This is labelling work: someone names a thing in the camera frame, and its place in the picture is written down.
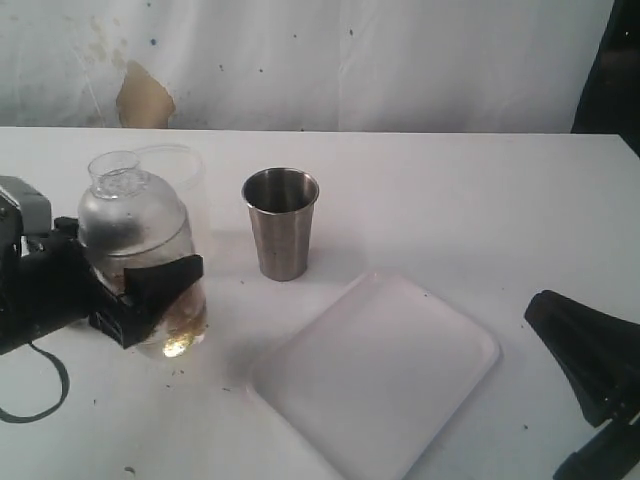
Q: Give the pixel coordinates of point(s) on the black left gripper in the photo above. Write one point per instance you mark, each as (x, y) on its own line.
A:
(54, 285)

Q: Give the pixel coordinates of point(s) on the clear plastic shaker lid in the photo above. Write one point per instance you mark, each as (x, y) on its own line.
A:
(128, 212)

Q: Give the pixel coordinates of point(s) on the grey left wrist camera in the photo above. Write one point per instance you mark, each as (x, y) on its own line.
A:
(26, 218)

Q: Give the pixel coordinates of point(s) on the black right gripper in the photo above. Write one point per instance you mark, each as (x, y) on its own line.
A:
(599, 355)

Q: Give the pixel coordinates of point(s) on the clear plastic container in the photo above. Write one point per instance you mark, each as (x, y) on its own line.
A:
(181, 166)

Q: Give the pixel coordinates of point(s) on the white plastic tray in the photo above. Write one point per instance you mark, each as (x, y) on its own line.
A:
(371, 381)

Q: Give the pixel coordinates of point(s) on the clear plastic shaker body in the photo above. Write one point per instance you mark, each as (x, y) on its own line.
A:
(160, 289)

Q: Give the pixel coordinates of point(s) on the stainless steel cup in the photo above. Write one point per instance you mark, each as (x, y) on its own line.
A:
(281, 203)

